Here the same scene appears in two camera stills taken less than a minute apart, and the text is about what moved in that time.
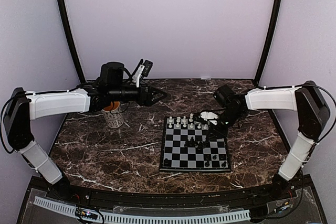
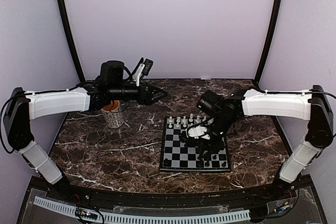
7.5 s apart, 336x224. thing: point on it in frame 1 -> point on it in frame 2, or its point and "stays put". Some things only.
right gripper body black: (223, 131) -> (219, 144)
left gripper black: (146, 99) stays put
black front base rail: (303, 206) stays put
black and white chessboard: (185, 148) stays put
